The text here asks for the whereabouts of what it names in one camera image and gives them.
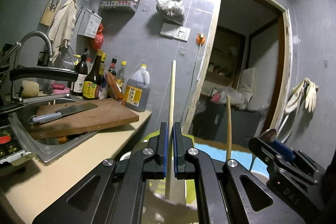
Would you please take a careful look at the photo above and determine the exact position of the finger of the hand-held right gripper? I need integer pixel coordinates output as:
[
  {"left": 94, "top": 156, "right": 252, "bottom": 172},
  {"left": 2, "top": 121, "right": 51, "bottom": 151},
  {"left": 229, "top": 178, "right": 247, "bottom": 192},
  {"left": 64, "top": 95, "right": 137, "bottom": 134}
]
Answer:
[
  {"left": 272, "top": 138, "right": 322, "bottom": 178},
  {"left": 248, "top": 136, "right": 319, "bottom": 186}
]

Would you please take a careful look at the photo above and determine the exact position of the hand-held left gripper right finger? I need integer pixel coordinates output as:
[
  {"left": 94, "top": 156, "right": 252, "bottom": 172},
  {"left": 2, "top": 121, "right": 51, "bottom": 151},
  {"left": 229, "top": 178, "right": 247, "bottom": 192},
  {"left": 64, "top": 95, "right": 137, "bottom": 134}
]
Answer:
[{"left": 173, "top": 122, "right": 306, "bottom": 224}]

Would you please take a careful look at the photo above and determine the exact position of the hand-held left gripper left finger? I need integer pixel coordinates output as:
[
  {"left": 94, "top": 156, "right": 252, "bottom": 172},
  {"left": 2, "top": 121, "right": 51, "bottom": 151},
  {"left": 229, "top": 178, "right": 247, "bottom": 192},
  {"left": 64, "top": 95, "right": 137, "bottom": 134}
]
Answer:
[{"left": 33, "top": 122, "right": 168, "bottom": 224}]

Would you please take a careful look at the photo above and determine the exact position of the metal spoon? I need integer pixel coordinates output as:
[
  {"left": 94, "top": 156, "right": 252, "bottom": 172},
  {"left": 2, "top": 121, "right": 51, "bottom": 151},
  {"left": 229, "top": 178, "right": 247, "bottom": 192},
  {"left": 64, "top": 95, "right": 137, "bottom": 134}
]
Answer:
[{"left": 262, "top": 129, "right": 278, "bottom": 144}]

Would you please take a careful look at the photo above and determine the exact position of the tan bamboo chopstick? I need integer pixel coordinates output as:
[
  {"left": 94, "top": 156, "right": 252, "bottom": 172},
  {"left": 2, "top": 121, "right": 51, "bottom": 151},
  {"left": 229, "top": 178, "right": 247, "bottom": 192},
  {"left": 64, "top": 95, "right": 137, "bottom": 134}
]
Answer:
[{"left": 226, "top": 94, "right": 232, "bottom": 162}]

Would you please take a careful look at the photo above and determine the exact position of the pale wooden chopstick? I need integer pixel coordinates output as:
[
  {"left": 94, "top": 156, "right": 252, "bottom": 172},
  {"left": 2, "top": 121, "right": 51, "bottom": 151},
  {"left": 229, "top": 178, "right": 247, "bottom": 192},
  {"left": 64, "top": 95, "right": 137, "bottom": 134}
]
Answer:
[{"left": 164, "top": 60, "right": 177, "bottom": 199}]

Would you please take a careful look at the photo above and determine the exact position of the person's dark clothing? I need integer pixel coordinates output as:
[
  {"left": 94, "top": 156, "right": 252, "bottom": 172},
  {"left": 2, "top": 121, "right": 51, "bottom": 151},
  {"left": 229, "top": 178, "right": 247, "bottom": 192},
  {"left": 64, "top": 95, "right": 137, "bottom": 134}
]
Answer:
[{"left": 325, "top": 157, "right": 336, "bottom": 189}]

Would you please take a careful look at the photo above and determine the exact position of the white rubber glove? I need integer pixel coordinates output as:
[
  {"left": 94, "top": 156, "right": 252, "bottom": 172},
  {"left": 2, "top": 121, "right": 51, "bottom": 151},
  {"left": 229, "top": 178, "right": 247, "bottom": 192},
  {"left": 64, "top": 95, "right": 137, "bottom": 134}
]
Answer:
[
  {"left": 285, "top": 79, "right": 306, "bottom": 114},
  {"left": 304, "top": 78, "right": 320, "bottom": 113}
]

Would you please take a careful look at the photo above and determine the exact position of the dark storage bin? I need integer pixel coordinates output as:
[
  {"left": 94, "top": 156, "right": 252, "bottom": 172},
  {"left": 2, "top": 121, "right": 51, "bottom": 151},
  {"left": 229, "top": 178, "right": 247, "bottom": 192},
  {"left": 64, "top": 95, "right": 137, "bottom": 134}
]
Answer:
[{"left": 193, "top": 97, "right": 263, "bottom": 146}]

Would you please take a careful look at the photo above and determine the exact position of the crumpled clear plastic bag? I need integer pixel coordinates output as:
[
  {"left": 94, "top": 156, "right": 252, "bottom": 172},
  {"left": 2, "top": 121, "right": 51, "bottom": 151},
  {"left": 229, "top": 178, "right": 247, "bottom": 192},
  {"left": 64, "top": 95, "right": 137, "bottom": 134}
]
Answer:
[{"left": 210, "top": 87, "right": 254, "bottom": 110}]

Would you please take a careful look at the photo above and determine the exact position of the large dark oil jug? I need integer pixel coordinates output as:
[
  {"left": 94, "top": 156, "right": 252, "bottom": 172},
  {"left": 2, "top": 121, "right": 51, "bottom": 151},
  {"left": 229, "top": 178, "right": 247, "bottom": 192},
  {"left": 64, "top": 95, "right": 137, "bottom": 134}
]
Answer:
[{"left": 123, "top": 64, "right": 152, "bottom": 112}]

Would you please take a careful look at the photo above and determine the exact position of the white pillow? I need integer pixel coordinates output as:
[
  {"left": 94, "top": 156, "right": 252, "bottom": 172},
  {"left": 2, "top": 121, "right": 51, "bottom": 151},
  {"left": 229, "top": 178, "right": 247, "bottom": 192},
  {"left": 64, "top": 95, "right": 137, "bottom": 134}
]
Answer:
[{"left": 237, "top": 67, "right": 256, "bottom": 109}]

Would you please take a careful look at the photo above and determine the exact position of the brown wooden cutting board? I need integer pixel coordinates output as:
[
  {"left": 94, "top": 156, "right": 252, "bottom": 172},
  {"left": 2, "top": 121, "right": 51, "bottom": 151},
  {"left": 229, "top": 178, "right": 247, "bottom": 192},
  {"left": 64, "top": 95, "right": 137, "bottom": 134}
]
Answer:
[{"left": 28, "top": 98, "right": 140, "bottom": 140}]

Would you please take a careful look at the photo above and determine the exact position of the reddish wooden board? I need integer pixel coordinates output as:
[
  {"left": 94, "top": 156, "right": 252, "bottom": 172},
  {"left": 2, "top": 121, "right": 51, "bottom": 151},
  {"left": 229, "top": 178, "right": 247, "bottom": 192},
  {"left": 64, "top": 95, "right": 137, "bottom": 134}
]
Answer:
[{"left": 106, "top": 71, "right": 125, "bottom": 105}]

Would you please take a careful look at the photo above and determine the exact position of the yellow-capped clear bottle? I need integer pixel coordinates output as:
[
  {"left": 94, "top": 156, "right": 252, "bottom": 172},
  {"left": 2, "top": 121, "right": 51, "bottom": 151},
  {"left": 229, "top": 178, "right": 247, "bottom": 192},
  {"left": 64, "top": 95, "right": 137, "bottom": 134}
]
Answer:
[{"left": 115, "top": 60, "right": 127, "bottom": 95}]

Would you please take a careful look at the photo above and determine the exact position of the black-capped sauce bottle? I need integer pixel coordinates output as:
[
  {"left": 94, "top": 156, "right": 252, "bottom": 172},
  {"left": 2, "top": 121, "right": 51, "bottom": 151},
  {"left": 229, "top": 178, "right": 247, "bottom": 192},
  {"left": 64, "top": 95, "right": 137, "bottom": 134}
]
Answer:
[{"left": 108, "top": 58, "right": 117, "bottom": 78}]

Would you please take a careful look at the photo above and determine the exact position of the wooden shelf unit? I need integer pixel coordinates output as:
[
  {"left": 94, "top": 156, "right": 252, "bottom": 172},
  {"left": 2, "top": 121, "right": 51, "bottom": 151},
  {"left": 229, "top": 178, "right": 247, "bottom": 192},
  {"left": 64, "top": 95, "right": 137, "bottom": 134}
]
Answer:
[{"left": 207, "top": 27, "right": 246, "bottom": 88}]

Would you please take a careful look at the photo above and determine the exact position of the dark bottle white label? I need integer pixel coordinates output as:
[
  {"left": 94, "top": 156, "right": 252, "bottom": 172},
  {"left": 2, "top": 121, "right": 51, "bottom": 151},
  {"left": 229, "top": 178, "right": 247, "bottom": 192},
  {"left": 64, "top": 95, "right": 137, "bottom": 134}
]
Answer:
[{"left": 70, "top": 48, "right": 89, "bottom": 97}]

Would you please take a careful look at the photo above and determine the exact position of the stainless steel sink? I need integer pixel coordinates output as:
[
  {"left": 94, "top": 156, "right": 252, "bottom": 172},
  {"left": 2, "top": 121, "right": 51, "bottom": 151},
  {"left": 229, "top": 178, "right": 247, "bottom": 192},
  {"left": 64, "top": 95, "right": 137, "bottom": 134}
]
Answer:
[{"left": 7, "top": 94, "right": 106, "bottom": 166}]

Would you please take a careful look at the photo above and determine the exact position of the pink soap dish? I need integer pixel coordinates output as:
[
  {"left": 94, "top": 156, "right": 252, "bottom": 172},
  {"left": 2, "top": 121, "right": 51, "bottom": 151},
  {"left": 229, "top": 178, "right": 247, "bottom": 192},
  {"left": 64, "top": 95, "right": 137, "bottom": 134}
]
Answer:
[{"left": 52, "top": 83, "right": 71, "bottom": 95}]

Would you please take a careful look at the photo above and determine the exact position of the red plastic bag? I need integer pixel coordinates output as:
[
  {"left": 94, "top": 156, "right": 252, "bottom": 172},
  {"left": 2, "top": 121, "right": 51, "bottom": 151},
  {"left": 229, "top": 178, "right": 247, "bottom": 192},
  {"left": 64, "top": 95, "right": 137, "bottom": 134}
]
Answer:
[{"left": 90, "top": 24, "right": 105, "bottom": 51}]

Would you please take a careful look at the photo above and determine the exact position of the round mesh strainer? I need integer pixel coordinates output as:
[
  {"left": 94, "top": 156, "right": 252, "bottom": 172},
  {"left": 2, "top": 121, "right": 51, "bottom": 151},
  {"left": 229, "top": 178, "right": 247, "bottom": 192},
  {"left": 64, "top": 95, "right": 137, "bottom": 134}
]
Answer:
[{"left": 59, "top": 44, "right": 75, "bottom": 71}]

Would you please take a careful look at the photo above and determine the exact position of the hanging clear plastic bag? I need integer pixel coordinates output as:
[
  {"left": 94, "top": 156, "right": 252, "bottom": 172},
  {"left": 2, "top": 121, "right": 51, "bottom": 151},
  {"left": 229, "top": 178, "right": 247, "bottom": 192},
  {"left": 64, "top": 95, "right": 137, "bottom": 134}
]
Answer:
[{"left": 156, "top": 0, "right": 189, "bottom": 24}]

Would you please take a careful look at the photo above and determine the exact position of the metal box grater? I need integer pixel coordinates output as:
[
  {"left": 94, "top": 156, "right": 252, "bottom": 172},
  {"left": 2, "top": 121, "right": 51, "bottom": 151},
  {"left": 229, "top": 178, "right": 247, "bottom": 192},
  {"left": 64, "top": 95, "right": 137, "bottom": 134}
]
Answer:
[{"left": 78, "top": 8, "right": 102, "bottom": 38}]

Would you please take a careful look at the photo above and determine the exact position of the yellow sponge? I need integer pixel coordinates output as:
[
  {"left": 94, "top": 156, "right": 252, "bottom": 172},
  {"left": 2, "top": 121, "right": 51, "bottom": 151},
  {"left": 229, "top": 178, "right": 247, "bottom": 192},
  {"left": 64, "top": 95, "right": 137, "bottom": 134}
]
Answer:
[{"left": 21, "top": 79, "right": 39, "bottom": 97}]

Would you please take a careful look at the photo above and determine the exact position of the beige hanging towel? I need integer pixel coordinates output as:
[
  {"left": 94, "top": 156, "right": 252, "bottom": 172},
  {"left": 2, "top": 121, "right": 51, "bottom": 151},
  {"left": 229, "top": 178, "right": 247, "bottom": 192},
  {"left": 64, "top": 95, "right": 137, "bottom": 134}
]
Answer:
[{"left": 48, "top": 0, "right": 77, "bottom": 63}]

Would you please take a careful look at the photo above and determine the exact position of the metal faucet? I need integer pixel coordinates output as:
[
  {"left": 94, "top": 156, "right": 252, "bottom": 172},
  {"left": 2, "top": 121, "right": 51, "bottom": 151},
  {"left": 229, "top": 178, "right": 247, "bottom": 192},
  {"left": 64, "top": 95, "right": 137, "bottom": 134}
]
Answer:
[{"left": 12, "top": 31, "right": 54, "bottom": 104}]

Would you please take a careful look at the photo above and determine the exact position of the hanging wooden board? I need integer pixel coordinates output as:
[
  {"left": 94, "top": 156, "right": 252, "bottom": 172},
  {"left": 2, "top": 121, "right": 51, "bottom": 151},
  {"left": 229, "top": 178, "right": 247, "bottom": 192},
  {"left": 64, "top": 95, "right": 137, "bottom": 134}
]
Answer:
[{"left": 39, "top": 0, "right": 74, "bottom": 27}]

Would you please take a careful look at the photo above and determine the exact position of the wooden door frame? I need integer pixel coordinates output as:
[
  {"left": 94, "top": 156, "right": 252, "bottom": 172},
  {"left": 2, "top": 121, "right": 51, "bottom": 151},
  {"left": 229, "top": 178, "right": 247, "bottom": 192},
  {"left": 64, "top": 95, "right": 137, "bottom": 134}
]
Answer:
[{"left": 181, "top": 0, "right": 293, "bottom": 141}]

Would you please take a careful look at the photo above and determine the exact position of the cleaver with grey handle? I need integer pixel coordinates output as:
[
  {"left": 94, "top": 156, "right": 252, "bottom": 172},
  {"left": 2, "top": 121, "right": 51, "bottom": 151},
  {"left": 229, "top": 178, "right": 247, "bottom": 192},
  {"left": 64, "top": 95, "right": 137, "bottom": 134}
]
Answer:
[{"left": 29, "top": 102, "right": 98, "bottom": 125}]

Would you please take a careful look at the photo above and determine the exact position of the white wall socket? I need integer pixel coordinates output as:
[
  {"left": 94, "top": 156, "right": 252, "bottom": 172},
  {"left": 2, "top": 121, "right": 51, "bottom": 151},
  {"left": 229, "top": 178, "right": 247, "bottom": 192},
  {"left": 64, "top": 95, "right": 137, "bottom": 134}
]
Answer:
[{"left": 160, "top": 22, "right": 191, "bottom": 42}]

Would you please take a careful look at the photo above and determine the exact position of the black pan handle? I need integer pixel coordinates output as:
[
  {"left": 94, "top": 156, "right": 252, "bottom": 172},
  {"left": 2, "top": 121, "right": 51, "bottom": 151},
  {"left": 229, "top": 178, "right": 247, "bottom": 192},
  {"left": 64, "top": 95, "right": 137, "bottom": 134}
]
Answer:
[{"left": 9, "top": 66, "right": 79, "bottom": 82}]

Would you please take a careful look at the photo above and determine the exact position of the grey wall shelf basket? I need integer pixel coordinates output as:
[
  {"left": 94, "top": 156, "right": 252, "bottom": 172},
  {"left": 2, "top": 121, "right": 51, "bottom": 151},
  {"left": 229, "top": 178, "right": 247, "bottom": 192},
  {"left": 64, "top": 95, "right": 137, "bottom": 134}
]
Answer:
[{"left": 99, "top": 0, "right": 140, "bottom": 13}]

